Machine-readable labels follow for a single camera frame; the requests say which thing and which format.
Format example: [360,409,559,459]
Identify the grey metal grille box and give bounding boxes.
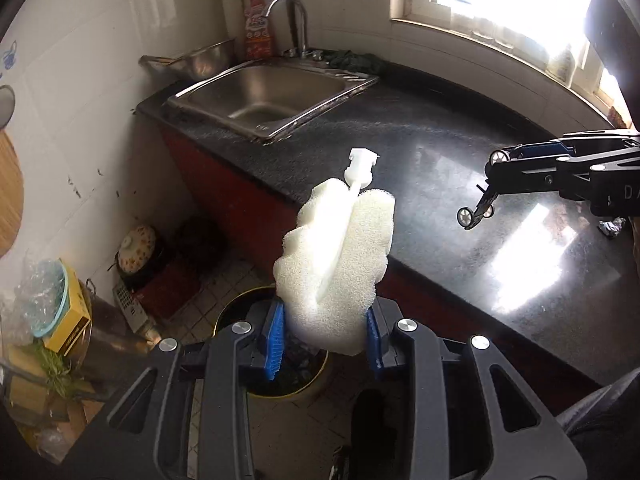
[112,280,151,334]

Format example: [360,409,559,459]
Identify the black cooking pot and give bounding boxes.
[115,239,169,292]

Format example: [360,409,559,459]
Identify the black appliance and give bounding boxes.
[582,0,640,131]

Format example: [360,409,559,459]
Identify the pale plastic bottle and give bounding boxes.
[547,45,576,84]

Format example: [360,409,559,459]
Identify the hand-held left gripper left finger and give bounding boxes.
[75,299,288,480]

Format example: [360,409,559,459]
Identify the black toy car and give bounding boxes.
[456,148,511,232]

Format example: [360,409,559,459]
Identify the red detergent bottle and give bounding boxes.
[243,0,276,61]

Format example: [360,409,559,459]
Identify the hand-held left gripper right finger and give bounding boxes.
[364,305,589,480]

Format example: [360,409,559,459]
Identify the dark green cloth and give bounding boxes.
[324,49,389,77]

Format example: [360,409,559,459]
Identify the clear crumpled plastic packaging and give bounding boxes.
[14,259,64,332]

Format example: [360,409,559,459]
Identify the steel basin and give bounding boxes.
[138,37,237,81]

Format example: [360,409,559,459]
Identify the round bamboo board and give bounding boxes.
[0,130,25,262]

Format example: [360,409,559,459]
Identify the round metal trash bin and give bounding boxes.
[214,285,333,400]

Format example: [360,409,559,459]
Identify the green plastic basket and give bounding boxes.
[27,260,69,339]

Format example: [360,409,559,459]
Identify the green leafy vegetables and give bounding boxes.
[30,341,89,402]

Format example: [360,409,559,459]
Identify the red box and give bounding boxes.
[132,259,204,319]

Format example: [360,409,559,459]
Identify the steel sink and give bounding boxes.
[167,59,381,144]

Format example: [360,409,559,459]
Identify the crumpled foil wrapper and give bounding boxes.
[597,217,629,239]

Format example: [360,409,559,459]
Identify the chrome faucet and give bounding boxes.
[266,0,324,61]

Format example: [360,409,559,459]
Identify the large steel stockpot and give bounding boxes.
[75,279,157,392]

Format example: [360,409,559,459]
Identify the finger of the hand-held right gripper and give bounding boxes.
[504,129,640,162]
[484,154,594,202]

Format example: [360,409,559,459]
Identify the red kitchen cabinet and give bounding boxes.
[159,122,603,403]

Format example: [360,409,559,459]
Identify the wall sticker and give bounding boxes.
[0,40,19,129]

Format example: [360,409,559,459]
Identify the white sponge brush head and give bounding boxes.
[274,147,397,359]

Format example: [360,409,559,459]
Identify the yellow cardboard box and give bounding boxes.
[42,260,94,354]

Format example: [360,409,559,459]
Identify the floral ceramic pot lid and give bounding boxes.
[120,225,157,274]

